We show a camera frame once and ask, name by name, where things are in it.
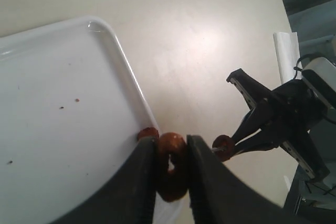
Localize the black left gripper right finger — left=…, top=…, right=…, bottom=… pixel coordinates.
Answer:
left=187, top=135, right=308, bottom=224

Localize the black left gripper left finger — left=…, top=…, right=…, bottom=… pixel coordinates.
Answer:
left=53, top=137, right=156, bottom=224

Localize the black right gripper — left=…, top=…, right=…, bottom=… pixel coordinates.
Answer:
left=226, top=69, right=330, bottom=182

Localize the white rectangular plastic tray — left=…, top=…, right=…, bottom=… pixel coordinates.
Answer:
left=0, top=16, right=184, bottom=224

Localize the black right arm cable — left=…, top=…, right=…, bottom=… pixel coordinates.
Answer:
left=292, top=53, right=323, bottom=80

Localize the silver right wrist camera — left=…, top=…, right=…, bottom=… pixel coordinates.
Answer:
left=301, top=57, right=335, bottom=125

